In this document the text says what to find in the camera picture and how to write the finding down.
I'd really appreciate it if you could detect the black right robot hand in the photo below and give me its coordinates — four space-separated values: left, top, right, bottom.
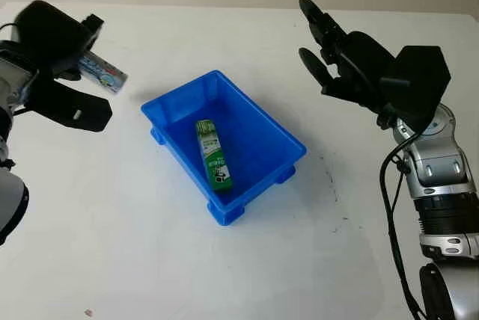
298 0 397 111

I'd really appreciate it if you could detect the green rectangular carton box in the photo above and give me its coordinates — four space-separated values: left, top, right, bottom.
195 119 234 194

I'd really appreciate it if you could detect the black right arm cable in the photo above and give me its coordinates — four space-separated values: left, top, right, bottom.
336 52 426 320

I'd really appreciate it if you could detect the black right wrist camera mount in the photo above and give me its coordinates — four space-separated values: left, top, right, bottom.
379 46 451 130

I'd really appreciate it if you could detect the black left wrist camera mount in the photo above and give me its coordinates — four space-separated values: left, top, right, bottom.
25 69 113 133

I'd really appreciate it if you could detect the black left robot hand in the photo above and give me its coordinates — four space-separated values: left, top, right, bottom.
13 0 105 78

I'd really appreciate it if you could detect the purple-capped silver can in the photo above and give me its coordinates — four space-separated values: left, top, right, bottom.
76 52 129 96

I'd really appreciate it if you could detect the blue plastic tray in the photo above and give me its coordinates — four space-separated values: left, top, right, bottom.
141 69 308 227

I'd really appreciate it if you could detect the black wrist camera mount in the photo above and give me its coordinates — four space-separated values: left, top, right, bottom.
25 69 113 133
379 46 451 130

